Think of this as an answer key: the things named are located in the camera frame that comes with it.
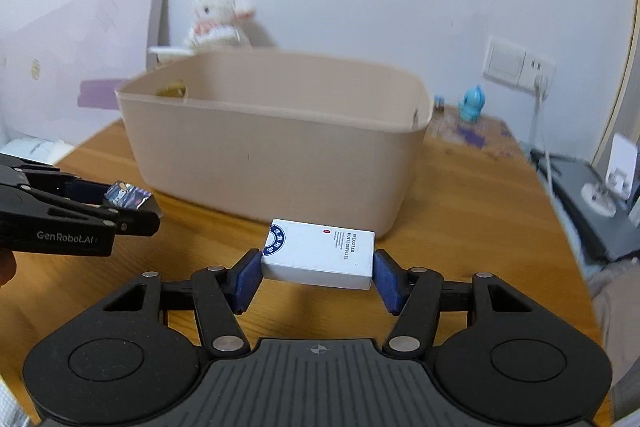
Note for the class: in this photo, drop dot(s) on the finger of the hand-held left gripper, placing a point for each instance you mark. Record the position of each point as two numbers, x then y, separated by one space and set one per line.
82 192
135 224

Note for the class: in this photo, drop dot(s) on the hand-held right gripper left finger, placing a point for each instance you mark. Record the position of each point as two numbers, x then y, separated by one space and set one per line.
247 279

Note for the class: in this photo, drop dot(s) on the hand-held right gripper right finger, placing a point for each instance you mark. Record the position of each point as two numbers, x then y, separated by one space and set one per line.
387 279

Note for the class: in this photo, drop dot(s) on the small shiny blue packet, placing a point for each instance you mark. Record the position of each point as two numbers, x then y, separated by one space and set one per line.
127 197

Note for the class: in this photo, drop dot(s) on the white rectangular box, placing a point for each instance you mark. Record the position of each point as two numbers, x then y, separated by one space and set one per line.
320 257

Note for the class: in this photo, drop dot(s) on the beige plastic storage bin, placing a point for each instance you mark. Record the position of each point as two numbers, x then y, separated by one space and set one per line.
270 157

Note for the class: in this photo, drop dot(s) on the person's left hand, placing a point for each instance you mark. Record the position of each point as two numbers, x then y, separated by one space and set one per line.
6 269

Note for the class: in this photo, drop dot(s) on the white pillow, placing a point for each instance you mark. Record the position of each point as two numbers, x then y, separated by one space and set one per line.
35 149

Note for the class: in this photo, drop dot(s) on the white purple bed headboard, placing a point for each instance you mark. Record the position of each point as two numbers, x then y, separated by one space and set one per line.
75 57

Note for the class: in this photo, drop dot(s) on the gold foil packet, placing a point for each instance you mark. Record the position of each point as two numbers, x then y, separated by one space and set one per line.
172 90

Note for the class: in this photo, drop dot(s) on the blue toy figure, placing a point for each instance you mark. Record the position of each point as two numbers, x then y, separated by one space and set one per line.
472 104

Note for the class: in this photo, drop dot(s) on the white plush sheep toy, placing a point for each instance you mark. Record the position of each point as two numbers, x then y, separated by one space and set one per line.
215 17

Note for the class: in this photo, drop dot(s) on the grey cloth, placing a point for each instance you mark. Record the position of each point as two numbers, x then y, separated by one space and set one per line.
615 307

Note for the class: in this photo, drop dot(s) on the white phone stand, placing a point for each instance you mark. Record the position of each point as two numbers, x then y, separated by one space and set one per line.
617 167

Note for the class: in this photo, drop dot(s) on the white wall switch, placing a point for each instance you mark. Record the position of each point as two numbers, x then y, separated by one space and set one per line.
504 61

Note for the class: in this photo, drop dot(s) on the white wall socket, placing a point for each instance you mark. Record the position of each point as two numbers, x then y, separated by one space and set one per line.
539 69

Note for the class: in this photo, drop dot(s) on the beige wooden shelf frame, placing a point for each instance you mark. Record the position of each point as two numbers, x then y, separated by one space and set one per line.
622 107

